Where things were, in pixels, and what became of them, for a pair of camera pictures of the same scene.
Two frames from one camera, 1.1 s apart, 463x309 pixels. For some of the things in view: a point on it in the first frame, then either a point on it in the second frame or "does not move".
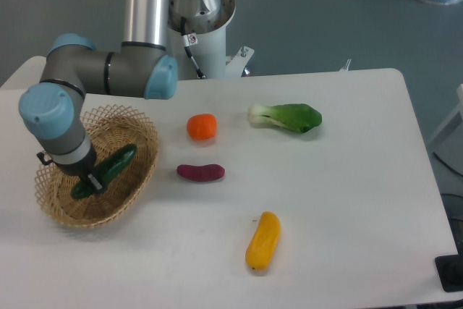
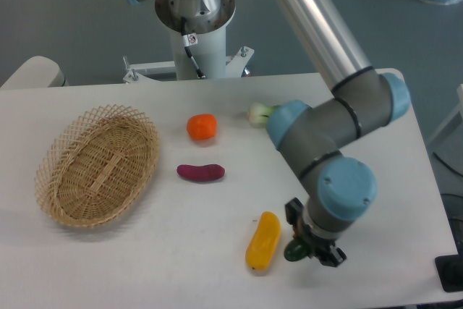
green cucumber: (107, 166) -> (296, 250)
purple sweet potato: (202, 173) does not move
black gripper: (82, 169) -> (325, 250)
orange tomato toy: (202, 126) does not move
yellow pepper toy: (263, 245) does not move
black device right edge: (450, 270) does not move
